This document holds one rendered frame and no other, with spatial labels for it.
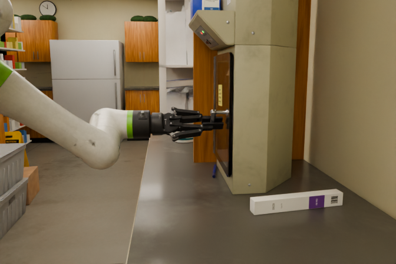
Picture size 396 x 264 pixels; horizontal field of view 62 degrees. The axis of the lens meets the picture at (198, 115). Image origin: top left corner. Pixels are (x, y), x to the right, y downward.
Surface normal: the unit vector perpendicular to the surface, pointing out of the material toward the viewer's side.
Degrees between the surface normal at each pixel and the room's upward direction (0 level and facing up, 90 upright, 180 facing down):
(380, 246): 0
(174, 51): 95
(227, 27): 90
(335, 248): 0
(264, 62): 90
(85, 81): 90
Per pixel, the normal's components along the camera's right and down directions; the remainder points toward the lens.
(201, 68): 0.11, 0.15
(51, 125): 0.40, 0.28
